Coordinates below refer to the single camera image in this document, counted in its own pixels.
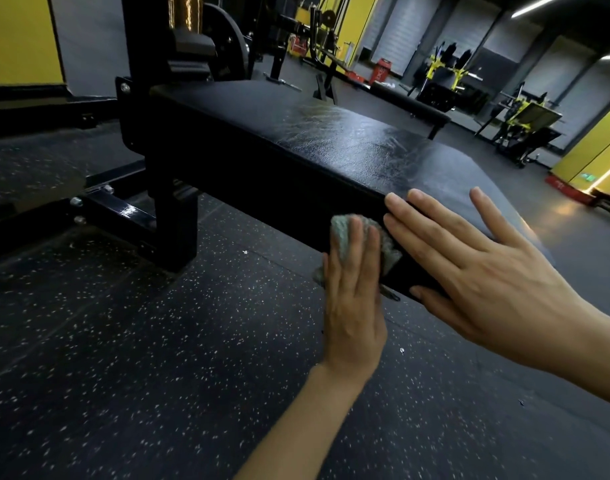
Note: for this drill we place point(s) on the person's left hand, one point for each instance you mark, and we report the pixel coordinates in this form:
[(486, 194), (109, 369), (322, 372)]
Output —
[(355, 319)]

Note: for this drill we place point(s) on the person's right hand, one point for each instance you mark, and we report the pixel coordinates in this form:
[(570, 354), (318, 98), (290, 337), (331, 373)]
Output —
[(504, 294)]

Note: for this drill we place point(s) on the person's right thumb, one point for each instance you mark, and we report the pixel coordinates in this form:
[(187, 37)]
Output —
[(442, 309)]

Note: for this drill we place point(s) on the person's right little finger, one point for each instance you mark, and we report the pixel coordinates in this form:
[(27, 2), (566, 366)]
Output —
[(494, 217)]

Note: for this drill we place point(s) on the person's right middle finger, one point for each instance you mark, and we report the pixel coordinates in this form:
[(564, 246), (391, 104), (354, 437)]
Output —
[(429, 227)]

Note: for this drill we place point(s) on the person's left middle finger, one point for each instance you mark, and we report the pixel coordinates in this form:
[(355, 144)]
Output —
[(358, 254)]

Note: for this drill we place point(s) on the grey cleaning cloth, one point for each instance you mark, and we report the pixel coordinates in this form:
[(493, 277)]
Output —
[(341, 232)]

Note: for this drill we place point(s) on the person's left forearm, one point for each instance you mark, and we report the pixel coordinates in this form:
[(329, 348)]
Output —
[(295, 429)]

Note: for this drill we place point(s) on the person's right forearm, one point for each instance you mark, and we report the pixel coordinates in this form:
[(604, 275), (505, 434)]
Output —
[(599, 344)]

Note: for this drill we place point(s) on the red floor block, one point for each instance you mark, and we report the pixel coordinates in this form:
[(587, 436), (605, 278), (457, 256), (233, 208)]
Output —
[(567, 187)]

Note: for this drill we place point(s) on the yellow gym machine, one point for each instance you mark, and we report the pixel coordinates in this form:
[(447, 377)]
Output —
[(527, 119), (442, 74)]

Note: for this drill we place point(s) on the black padded bench pad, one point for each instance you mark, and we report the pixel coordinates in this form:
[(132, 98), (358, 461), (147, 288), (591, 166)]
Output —
[(310, 144)]

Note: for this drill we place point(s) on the black flat bench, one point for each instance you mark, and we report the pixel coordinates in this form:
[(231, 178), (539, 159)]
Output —
[(410, 102)]

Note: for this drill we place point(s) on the red box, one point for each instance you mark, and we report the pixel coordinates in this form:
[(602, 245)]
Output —
[(297, 45), (381, 70)]

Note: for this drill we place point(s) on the steel barbell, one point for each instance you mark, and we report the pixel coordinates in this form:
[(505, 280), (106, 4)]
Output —
[(285, 83)]

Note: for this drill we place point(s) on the black weight plate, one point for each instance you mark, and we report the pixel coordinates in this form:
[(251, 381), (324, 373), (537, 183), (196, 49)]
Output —
[(227, 44)]

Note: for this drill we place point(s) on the bronze metal cylinder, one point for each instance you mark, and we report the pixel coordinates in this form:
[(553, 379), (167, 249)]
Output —
[(183, 12)]

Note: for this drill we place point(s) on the black steel bench frame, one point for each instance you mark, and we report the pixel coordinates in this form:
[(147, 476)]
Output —
[(170, 219)]

